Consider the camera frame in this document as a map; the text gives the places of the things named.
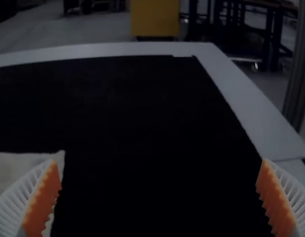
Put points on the blue metal rack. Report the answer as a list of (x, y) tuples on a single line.
[(271, 37)]

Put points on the yellow cabinet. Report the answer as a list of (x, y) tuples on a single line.
[(154, 17)]

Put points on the black mat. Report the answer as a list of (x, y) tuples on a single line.
[(142, 123)]

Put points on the pale towel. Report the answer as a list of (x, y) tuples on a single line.
[(13, 163)]

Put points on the grey aluminium post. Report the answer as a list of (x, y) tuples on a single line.
[(296, 74)]

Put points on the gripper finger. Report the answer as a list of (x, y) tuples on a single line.
[(41, 197), (273, 197)]

